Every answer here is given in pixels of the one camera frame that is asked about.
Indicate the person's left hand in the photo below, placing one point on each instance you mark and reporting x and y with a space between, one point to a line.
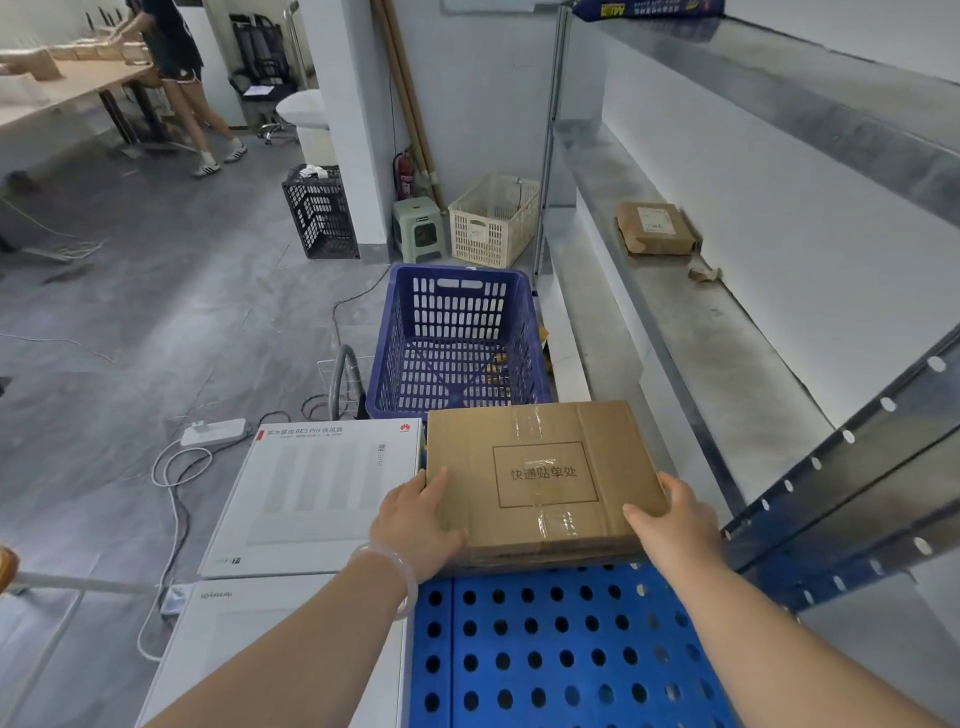
412 525

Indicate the person's right hand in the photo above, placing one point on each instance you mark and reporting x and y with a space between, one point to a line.
686 536

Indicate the large brown box printed square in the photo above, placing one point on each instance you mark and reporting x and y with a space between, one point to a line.
465 450

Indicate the white router box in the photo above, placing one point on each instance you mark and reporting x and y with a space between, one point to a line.
225 637
315 487

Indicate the blue perforated cart platform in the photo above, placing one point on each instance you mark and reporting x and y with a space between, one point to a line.
577 643

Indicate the metal shelving rack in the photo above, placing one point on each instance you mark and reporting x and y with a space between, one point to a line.
712 360

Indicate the small box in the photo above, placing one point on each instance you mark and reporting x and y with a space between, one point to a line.
656 229

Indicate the person's left forearm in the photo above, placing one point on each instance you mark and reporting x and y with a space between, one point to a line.
300 660

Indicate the person's right forearm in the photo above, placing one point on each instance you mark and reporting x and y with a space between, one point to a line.
765 652

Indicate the white power strip with plugs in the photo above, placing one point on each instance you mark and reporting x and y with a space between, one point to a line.
174 600

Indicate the dark blue plastic crate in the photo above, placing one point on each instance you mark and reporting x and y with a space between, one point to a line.
405 271

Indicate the cardboard scrap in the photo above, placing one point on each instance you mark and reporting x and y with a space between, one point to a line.
705 274

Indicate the cream plastic basket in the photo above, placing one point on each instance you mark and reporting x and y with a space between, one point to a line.
480 225

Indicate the green plastic stool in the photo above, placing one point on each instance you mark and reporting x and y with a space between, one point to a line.
416 206

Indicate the red fire extinguisher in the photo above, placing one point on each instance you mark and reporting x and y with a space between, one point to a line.
405 180

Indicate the black plastic crate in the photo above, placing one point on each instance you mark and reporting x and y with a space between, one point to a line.
322 184

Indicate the white rag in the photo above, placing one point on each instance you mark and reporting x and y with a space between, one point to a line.
313 172

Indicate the office chair with castors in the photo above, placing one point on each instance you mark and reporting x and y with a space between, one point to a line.
274 133

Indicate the white round chair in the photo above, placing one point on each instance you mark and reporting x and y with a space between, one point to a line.
304 109

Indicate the wooden poles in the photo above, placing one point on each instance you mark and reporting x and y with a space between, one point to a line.
397 75

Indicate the blue packet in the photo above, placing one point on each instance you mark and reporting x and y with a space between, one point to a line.
645 9

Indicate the long wooden work table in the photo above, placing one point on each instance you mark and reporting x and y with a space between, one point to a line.
60 86

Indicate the pile of small parcels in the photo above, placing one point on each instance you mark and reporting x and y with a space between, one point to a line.
30 64

